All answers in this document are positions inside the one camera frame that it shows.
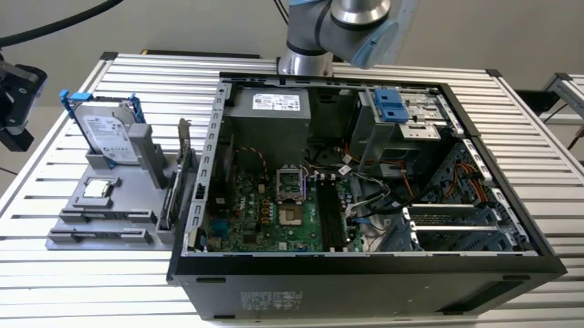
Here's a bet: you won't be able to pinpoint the thin orange wire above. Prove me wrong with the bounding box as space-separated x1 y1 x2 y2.
343 141 415 199

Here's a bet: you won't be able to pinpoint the grey parts rack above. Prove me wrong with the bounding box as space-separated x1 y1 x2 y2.
44 118 201 252

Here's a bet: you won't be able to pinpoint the grey purple wire bundle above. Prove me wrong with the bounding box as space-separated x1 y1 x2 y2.
303 150 360 182

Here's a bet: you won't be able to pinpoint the metal slat side table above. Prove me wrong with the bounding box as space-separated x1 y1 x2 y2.
539 71 584 124

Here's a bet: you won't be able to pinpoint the black PC case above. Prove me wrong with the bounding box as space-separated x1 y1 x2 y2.
164 70 569 322

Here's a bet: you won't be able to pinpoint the perforated metal disk bay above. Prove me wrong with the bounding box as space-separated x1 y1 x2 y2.
400 201 537 254

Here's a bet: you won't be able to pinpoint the RAM slot with white clips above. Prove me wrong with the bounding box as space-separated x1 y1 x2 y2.
320 174 338 253

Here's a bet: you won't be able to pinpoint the black camera cable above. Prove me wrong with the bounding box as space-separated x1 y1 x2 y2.
0 0 125 49

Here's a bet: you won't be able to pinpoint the twisted fan wire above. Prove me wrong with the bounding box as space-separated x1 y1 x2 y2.
233 146 271 181

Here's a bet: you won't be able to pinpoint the grey power supply unit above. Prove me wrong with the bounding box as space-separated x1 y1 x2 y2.
221 87 314 172

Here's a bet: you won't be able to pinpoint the silver CPU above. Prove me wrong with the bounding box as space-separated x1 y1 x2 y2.
81 180 113 198

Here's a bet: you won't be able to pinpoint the thin wire locking lever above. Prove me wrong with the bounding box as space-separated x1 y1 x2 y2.
300 169 315 204

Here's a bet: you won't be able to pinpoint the black round cable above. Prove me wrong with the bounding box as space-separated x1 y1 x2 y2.
352 179 441 219

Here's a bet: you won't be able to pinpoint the blue plastic drive bracket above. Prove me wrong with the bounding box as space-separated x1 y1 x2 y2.
372 87 403 123

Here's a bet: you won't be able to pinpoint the green Dell motherboard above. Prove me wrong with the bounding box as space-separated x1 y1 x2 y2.
203 170 366 254

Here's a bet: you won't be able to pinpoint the grey metal drive cage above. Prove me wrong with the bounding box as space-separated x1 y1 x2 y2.
348 85 455 178

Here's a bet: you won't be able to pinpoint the graphics card with metal bracket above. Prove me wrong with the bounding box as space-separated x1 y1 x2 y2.
156 118 196 233

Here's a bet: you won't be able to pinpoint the orange yellow power wires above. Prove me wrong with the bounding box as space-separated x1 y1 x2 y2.
449 163 493 210

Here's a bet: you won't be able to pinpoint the metal socket cover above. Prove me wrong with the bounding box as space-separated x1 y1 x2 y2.
275 163 306 205

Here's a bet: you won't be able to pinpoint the CPU socket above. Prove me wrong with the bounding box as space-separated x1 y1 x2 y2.
278 203 306 227

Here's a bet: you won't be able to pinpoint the hard disk in blue carrier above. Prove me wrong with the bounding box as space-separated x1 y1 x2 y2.
58 89 147 169

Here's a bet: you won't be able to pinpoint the black RAM slot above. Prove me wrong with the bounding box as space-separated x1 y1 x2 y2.
316 176 332 253
326 176 342 253

